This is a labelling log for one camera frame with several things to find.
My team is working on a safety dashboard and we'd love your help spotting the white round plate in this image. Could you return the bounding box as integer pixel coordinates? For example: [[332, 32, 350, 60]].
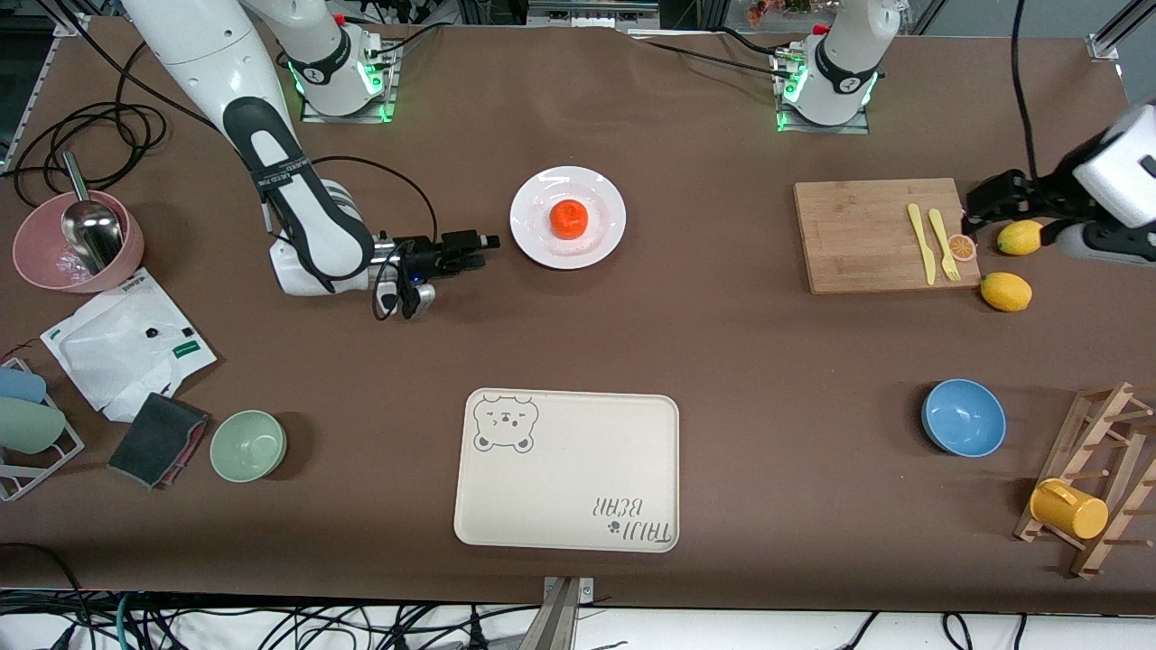
[[509, 166, 628, 271]]

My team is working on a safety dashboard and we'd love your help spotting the orange fruit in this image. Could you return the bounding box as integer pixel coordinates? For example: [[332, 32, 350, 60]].
[[550, 200, 592, 241]]

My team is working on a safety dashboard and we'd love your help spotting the yellow lemon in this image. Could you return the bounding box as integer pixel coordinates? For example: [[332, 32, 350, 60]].
[[980, 272, 1033, 313], [997, 219, 1048, 256]]

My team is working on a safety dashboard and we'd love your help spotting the yellow plastic fork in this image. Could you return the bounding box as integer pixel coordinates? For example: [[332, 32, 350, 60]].
[[928, 209, 962, 282]]

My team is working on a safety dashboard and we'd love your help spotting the yellow plastic knife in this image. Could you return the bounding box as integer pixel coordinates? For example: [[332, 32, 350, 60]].
[[908, 203, 937, 286]]

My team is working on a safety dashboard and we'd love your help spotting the wooden cutting board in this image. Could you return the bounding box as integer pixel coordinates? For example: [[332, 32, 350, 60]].
[[794, 178, 983, 296]]

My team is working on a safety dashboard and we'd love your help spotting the blue bowl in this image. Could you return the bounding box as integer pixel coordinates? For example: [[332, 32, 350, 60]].
[[921, 378, 1007, 459]]

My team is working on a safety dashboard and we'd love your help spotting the cream tray with bear print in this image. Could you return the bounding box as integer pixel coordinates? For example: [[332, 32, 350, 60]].
[[453, 389, 680, 553]]

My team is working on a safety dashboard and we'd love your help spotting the pale green bowl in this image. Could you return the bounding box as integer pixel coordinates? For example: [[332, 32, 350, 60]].
[[210, 410, 288, 484]]

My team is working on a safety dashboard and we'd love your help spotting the wooden peg mug rack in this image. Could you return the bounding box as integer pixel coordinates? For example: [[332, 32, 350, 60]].
[[1013, 382, 1156, 580]]

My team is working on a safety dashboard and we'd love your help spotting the yellow mug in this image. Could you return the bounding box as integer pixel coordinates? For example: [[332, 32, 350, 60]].
[[1030, 478, 1110, 541]]

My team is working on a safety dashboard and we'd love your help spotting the white plastic bag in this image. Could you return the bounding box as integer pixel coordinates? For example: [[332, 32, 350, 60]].
[[41, 267, 219, 423]]

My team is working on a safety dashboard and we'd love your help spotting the dark grey folded cloth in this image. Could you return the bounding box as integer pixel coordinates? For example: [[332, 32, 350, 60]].
[[107, 392, 211, 491]]

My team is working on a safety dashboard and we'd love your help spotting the metal scoop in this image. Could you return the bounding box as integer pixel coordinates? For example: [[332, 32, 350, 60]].
[[60, 150, 125, 276]]

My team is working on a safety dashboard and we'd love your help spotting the pink bowl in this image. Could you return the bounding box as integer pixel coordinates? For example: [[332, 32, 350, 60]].
[[13, 190, 145, 294]]

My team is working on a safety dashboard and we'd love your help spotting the light blue cup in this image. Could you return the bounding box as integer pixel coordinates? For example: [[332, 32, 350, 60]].
[[0, 367, 48, 404]]

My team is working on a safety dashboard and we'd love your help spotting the pale green cup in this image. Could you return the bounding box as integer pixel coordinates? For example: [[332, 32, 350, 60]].
[[0, 397, 67, 455]]

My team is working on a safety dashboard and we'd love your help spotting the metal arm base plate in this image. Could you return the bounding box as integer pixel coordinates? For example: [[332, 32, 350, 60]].
[[301, 41, 400, 125], [775, 50, 872, 135]]

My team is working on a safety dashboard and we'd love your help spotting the coiled black table cable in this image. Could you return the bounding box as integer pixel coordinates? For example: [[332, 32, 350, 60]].
[[11, 41, 170, 210]]

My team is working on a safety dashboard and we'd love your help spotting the aluminium table edge bracket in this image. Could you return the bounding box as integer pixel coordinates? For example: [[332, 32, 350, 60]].
[[540, 576, 594, 650]]

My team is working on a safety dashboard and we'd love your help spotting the white wire cup rack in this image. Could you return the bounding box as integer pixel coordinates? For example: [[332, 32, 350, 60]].
[[0, 358, 86, 503]]

